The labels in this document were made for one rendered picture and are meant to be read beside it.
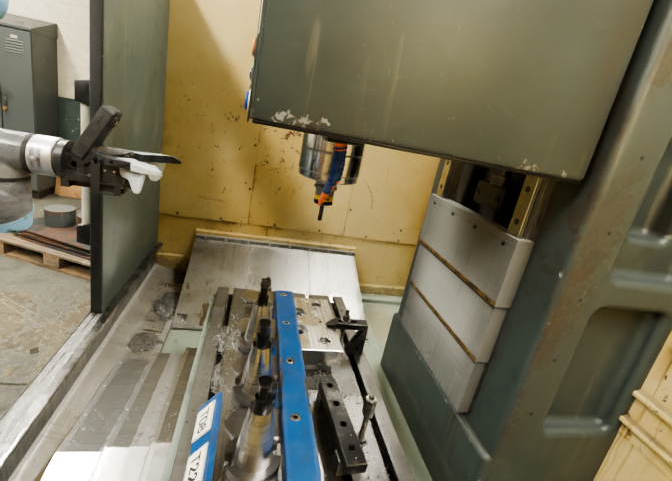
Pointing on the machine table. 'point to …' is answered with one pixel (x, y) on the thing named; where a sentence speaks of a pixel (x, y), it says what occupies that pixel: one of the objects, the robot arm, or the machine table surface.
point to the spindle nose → (314, 169)
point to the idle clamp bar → (346, 459)
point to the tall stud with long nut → (366, 416)
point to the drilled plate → (313, 349)
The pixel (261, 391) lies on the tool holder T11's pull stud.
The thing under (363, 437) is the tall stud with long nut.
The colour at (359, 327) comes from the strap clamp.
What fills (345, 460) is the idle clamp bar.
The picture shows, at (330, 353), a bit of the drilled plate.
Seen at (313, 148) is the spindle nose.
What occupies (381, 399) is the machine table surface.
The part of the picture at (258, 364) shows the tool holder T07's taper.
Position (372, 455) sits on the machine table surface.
